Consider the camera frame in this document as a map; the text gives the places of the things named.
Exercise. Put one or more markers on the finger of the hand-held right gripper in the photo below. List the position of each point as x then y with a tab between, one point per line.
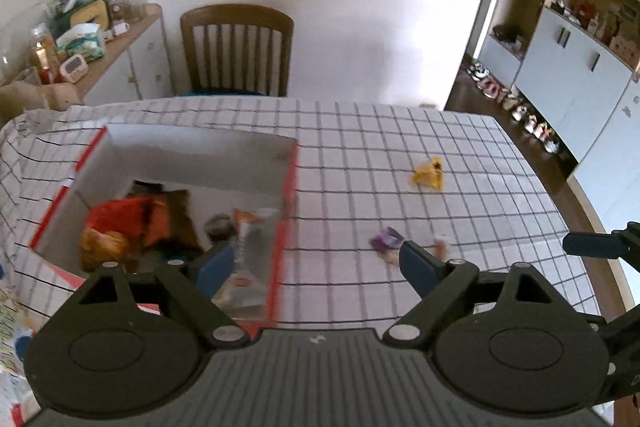
592	243

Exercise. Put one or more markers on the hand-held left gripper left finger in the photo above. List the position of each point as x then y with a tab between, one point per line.
215	267

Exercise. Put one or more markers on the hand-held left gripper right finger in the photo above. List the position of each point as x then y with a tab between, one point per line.
416	268

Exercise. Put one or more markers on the beige sausage stick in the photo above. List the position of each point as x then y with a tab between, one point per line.
442	250

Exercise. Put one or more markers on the round brown cake packet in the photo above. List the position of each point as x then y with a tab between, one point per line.
220	227

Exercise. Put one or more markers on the purple candy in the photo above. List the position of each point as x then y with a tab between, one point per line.
386	239

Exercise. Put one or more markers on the white snack packet red print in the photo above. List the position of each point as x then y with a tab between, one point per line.
247	232

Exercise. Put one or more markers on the copper foil snack packet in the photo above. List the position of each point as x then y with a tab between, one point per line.
172	222

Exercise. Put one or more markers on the large red snack bag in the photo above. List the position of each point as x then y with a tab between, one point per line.
120	217

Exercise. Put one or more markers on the red cardboard box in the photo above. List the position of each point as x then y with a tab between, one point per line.
200	157

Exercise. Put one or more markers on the yellow snack packet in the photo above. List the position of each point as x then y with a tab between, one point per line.
427	177

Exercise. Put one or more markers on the row of shoes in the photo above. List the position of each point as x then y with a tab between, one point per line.
515	107

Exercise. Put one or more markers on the white sideboard wooden top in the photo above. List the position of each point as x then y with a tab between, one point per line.
145	67

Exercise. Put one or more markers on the colourful printed bag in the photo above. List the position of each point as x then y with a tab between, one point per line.
10	327

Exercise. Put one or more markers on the wooden chair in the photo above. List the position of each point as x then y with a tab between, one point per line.
235	52

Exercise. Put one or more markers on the dark ornament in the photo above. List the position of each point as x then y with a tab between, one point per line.
505	32

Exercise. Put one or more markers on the row of shelf items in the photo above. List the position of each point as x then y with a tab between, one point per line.
592	14

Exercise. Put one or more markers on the pink timer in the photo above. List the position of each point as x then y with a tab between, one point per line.
74	68

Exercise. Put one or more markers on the brown cardboard box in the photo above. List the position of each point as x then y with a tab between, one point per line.
35	94

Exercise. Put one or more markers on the white tissue pack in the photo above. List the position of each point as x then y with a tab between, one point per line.
82	42

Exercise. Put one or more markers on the orange glass jar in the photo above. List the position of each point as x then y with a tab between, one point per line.
45	52

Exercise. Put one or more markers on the teal yellow bag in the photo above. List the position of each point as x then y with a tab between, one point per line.
90	7

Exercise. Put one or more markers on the white wall cabinet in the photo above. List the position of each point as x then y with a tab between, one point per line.
565	57

